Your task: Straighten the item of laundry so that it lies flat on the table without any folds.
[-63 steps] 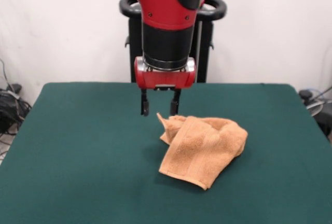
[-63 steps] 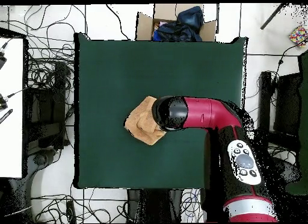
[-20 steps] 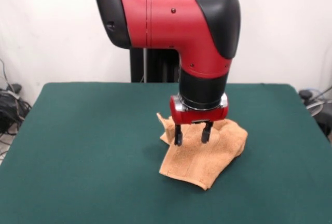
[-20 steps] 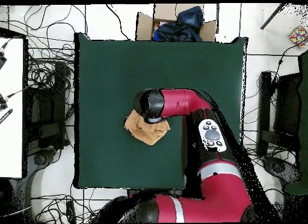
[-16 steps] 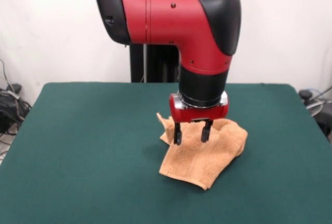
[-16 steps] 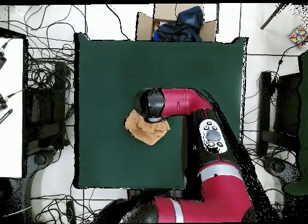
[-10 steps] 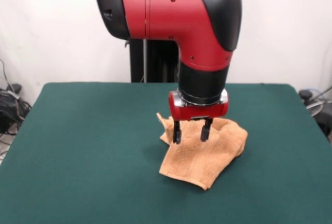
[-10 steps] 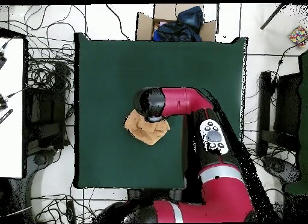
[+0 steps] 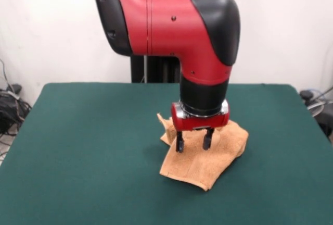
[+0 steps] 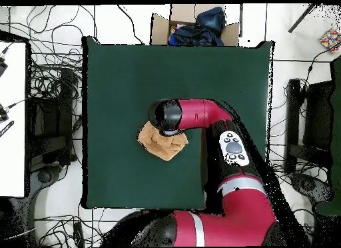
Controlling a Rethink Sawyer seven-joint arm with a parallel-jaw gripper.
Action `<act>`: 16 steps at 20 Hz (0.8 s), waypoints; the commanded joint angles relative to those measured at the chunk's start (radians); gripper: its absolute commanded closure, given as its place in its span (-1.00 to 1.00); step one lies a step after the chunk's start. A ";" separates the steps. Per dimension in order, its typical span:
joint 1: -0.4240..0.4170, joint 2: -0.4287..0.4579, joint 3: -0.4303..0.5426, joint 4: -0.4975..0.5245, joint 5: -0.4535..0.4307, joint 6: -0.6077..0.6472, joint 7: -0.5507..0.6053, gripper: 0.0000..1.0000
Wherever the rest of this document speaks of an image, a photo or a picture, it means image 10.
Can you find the tangled black cables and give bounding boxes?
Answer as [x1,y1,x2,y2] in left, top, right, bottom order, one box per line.
[0,5,98,105]
[270,42,341,185]

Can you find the dark metal bar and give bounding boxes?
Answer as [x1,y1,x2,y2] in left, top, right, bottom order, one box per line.
[287,3,319,33]

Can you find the dark blue clothing pile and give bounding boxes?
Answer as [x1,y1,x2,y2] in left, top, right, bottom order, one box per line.
[168,6,226,47]

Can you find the dark green table cloth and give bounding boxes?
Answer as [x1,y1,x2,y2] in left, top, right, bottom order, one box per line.
[81,35,275,210]

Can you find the orange terry towel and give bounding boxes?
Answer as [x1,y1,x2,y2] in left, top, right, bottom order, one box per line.
[137,120,189,161]

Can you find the black power strip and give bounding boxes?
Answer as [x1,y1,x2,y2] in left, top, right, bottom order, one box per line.
[73,221,85,247]

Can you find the green covered side table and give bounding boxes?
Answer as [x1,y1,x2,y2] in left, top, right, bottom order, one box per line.
[315,55,341,217]

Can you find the long black cable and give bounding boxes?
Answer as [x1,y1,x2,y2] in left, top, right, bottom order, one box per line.
[117,4,145,45]

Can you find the multicoloured patterned bundle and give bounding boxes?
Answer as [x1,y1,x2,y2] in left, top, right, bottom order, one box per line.
[319,28,341,53]

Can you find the white desk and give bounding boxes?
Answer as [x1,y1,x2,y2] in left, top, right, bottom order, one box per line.
[0,41,27,198]

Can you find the brown cardboard box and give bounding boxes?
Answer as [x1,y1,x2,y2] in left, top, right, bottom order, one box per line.
[150,3,241,47]

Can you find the black equipment stand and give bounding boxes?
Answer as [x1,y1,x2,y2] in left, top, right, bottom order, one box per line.
[26,67,78,169]
[284,78,336,174]

